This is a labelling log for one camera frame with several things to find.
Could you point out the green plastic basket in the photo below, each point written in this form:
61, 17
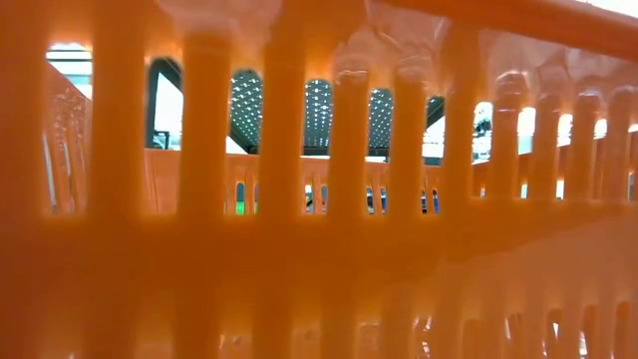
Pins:
239, 204

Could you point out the red plastic basket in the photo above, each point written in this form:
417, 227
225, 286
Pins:
319, 249

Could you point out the grey perforated metal riser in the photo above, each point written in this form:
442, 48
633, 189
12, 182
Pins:
318, 114

